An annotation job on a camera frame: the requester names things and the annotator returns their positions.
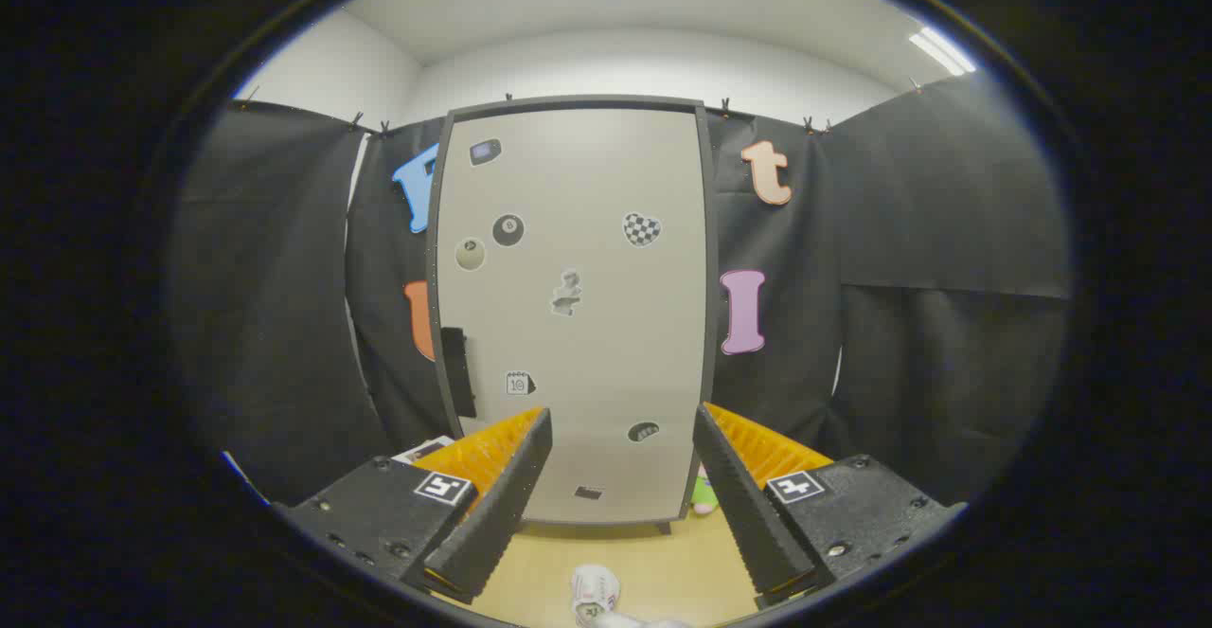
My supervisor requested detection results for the light grey shoe cabinet door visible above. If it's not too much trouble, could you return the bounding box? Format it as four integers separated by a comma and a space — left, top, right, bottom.
436, 107, 706, 525

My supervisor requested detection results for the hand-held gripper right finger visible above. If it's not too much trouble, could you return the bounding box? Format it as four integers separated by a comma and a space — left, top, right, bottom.
692, 403, 969, 609

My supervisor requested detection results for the black backdrop cloth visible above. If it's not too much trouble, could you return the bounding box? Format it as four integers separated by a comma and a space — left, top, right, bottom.
169, 72, 1073, 508

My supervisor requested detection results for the green and pink plush toy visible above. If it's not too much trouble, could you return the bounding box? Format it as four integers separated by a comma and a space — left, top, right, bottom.
689, 465, 721, 515

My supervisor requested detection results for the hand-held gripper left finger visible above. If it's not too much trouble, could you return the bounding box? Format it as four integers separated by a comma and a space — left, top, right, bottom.
273, 406, 554, 604

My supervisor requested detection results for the white cover book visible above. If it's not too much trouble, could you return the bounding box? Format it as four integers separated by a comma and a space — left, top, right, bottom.
393, 436, 455, 466

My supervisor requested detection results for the ceiling light panel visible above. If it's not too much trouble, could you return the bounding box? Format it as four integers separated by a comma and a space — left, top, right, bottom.
909, 27, 977, 77

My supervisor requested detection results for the grey shoe cabinet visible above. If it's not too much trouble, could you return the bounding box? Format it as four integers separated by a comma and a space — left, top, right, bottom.
426, 94, 722, 534

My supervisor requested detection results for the white shoe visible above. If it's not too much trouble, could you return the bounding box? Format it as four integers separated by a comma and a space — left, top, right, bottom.
571, 565, 622, 625

